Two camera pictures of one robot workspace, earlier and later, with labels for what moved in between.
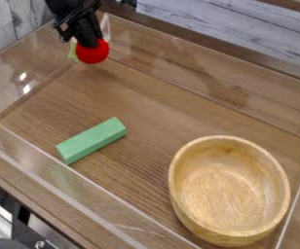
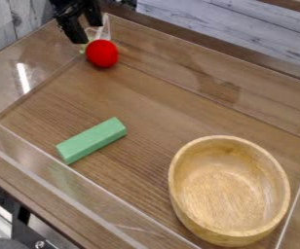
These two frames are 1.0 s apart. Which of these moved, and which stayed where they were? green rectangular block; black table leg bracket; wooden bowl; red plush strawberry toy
Moved: red plush strawberry toy
Stayed: wooden bowl; black table leg bracket; green rectangular block
